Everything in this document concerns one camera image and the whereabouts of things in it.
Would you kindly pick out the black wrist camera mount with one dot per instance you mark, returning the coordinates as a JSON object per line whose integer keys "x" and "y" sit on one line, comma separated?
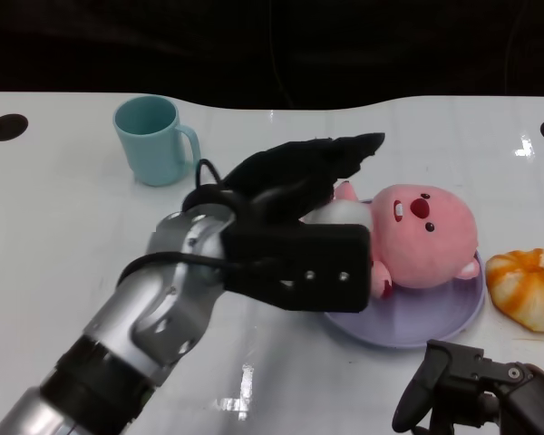
{"x": 308, "y": 267}

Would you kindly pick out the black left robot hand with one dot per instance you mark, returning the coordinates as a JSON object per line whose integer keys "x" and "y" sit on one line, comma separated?
{"x": 290, "y": 176}

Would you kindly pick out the black backdrop cloth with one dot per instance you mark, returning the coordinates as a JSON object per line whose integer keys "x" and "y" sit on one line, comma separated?
{"x": 272, "y": 45}

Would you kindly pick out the orange white bread toy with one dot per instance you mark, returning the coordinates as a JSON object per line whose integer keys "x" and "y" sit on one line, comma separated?
{"x": 526, "y": 290}

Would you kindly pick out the purple plastic plate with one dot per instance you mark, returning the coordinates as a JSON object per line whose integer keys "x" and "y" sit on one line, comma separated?
{"x": 412, "y": 321}

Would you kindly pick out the pink plush doll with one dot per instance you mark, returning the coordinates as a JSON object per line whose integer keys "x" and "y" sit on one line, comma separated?
{"x": 426, "y": 244}

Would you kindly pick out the teal plastic mug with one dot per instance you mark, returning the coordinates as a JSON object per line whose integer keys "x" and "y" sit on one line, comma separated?
{"x": 147, "y": 145}

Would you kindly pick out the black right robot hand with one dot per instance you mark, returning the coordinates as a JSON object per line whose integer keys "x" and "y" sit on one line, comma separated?
{"x": 476, "y": 389}

